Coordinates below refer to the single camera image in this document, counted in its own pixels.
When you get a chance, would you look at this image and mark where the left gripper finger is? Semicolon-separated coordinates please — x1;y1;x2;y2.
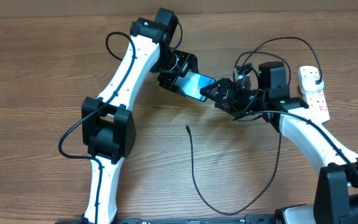
178;53;198;77
157;73;185;96

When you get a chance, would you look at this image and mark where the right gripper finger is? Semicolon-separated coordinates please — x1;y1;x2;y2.
200;78;236;100
214;97;239;116

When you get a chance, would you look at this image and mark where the blue Galaxy smartphone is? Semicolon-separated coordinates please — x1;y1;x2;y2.
174;71;216;102

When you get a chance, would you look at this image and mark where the black charging cable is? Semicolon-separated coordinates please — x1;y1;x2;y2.
185;37;323;216

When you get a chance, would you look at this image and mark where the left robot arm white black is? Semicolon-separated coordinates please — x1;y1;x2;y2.
81;8;197;223

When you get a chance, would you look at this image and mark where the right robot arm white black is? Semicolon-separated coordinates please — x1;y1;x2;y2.
200;62;358;223

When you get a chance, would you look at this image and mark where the white charger plug adapter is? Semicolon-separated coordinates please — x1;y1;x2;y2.
300;76;324;94

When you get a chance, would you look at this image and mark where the white power strip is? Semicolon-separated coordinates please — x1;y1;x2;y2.
298;65;330;123

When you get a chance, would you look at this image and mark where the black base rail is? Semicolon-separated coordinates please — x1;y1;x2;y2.
54;213;279;224

